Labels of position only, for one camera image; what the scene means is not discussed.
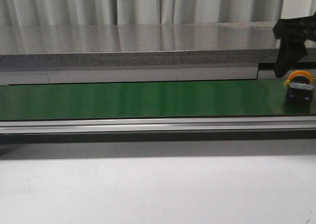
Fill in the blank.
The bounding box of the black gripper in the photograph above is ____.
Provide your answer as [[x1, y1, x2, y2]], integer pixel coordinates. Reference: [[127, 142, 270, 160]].
[[273, 13, 316, 78]]

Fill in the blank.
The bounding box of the yellow mushroom push button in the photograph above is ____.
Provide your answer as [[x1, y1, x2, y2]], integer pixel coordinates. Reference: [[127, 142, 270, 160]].
[[284, 70, 315, 106]]

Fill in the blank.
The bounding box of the green conveyor belt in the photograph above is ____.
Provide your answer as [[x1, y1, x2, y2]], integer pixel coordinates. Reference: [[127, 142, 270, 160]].
[[0, 79, 316, 121]]

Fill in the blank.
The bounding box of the white pleated curtain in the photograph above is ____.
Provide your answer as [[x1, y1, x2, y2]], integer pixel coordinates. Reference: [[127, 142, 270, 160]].
[[0, 0, 316, 26]]

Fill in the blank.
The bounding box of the aluminium front conveyor rail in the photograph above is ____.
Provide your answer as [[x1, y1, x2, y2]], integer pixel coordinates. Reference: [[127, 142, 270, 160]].
[[0, 115, 316, 134]]

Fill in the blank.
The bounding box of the grey rear conveyor rail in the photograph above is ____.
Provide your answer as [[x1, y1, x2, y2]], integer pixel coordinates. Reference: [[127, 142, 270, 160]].
[[0, 63, 276, 85]]

